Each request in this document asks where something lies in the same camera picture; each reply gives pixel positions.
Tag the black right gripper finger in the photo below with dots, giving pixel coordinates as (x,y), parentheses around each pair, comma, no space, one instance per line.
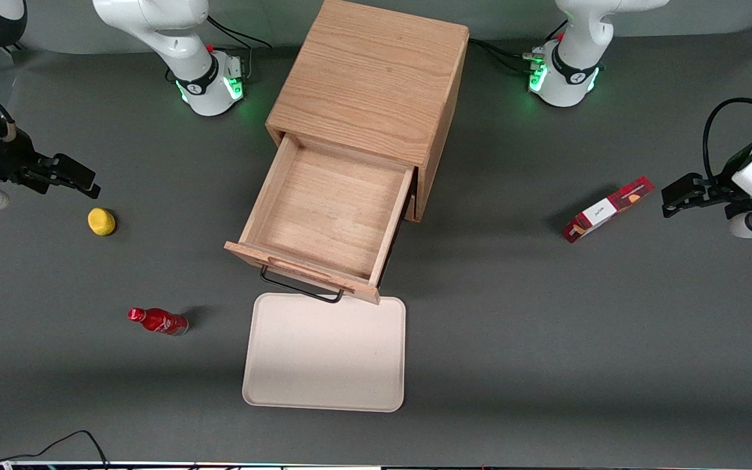
(76,171)
(85,190)

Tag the red and white snack box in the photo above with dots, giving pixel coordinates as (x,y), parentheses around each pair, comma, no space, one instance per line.
(604,210)

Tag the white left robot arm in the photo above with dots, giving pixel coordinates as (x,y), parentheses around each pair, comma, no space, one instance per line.
(568,72)

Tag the beige plastic tray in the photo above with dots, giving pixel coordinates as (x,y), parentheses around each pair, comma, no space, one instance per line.
(324,356)

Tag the oak wooden cabinet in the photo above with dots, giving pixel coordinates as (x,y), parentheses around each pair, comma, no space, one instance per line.
(369,72)

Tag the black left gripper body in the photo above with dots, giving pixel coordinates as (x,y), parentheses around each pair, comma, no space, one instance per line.
(715,192)

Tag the red soda bottle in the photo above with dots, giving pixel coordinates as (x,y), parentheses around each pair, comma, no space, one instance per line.
(160,321)

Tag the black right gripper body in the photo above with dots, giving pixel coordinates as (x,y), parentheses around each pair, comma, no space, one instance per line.
(12,158)

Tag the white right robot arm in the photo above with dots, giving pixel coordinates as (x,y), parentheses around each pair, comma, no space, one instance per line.
(200,72)

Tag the yellow lemon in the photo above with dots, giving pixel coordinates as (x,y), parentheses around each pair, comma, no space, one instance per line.
(102,222)

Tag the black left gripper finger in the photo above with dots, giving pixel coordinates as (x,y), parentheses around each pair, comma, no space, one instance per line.
(679,206)
(686,185)

